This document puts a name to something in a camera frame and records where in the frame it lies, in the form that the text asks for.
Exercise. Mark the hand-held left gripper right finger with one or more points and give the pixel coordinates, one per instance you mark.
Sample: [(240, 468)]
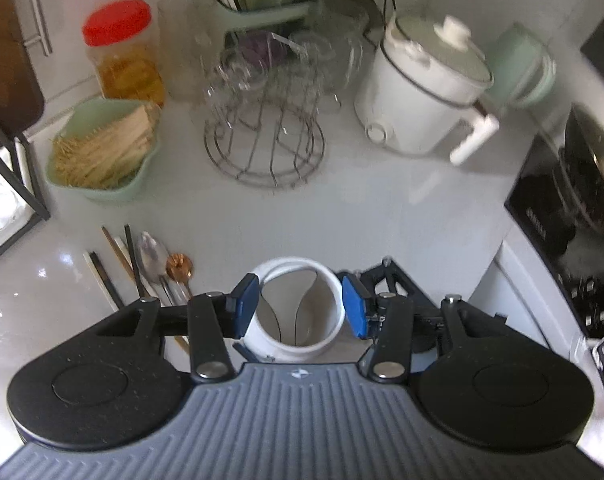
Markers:
[(354, 310)]

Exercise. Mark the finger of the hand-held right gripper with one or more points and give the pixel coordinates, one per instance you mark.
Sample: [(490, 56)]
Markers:
[(388, 267)]

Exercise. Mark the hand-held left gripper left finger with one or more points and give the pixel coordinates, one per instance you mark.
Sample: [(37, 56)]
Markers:
[(244, 305)]

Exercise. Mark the white ceramic jar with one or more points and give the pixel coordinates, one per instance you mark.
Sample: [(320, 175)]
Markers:
[(302, 345)]

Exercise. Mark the copper spoon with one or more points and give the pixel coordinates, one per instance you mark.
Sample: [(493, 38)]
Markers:
[(179, 266)]

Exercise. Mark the silver spoon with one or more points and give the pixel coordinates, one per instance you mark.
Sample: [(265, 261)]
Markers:
[(150, 257)]

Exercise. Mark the black chopstick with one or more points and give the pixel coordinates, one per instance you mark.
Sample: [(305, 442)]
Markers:
[(104, 277), (134, 260)]

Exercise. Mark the white chopstick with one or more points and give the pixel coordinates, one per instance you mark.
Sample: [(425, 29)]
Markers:
[(95, 280), (126, 262)]

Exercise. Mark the brown wooden chopstick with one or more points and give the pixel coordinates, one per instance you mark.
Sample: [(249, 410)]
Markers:
[(116, 252)]

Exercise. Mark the white electric cooker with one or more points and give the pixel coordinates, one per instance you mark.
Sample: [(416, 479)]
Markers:
[(412, 105)]

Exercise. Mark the black induction cooktop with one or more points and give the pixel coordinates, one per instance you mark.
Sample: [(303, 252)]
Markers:
[(547, 220)]

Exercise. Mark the green plastic basket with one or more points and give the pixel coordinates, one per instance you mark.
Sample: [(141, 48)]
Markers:
[(106, 192)]

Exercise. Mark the bundle of bamboo sticks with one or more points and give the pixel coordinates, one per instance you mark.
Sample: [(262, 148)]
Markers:
[(101, 152)]

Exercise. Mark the textured glass pitcher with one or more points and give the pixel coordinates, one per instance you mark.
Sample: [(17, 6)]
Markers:
[(332, 57)]

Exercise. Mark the wok with glass lid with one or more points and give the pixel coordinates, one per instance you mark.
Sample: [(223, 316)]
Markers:
[(592, 170)]

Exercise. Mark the clear stemmed glass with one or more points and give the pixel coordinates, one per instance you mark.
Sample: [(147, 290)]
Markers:
[(231, 72)]

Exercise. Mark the green electric kettle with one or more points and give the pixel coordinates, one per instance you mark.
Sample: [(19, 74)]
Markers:
[(522, 67)]

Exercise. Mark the black metal rack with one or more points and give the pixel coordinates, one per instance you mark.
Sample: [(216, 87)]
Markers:
[(29, 180)]

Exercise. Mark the purple lid container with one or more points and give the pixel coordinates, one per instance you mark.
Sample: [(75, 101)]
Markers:
[(262, 50)]

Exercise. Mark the tall clear glass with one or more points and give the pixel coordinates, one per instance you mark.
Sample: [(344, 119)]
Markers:
[(181, 55)]

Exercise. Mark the red lid plastic jar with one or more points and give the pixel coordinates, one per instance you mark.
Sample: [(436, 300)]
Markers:
[(124, 60)]

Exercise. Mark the green utensil drainer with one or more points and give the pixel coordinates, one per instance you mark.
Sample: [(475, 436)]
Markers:
[(262, 15)]

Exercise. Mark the wooden cutting board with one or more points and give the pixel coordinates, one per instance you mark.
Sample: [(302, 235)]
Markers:
[(6, 50)]

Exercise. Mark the white metal rail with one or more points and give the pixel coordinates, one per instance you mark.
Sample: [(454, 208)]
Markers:
[(36, 10)]

